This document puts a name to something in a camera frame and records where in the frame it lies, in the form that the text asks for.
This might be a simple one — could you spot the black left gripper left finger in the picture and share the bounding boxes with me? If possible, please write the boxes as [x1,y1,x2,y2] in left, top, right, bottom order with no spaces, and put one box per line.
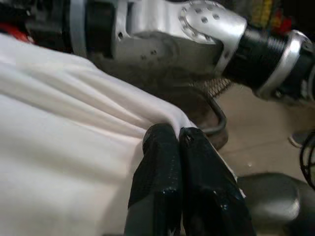
[124,123,184,236]

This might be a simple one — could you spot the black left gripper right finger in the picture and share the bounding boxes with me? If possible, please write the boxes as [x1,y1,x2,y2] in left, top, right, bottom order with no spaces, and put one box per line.
[179,125,258,236]

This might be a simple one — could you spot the red plastic hanger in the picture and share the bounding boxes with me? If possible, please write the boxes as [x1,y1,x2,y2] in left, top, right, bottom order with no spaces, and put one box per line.
[0,22,34,45]

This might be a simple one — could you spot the white T-shirt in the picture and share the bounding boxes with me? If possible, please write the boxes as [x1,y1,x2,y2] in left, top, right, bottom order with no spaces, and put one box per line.
[0,33,247,236]

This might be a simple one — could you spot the dark grey robot leg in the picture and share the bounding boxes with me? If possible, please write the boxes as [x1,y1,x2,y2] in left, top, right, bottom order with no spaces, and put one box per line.
[237,172,315,236]

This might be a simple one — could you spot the grey sneaker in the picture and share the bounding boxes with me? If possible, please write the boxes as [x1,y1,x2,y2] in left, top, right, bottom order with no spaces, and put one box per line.
[287,131,311,148]

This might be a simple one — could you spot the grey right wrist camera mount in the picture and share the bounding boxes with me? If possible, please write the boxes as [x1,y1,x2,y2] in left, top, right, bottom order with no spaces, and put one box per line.
[68,0,87,56]

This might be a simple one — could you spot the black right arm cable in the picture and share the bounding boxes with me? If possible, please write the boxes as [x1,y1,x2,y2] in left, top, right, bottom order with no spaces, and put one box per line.
[299,132,315,190]

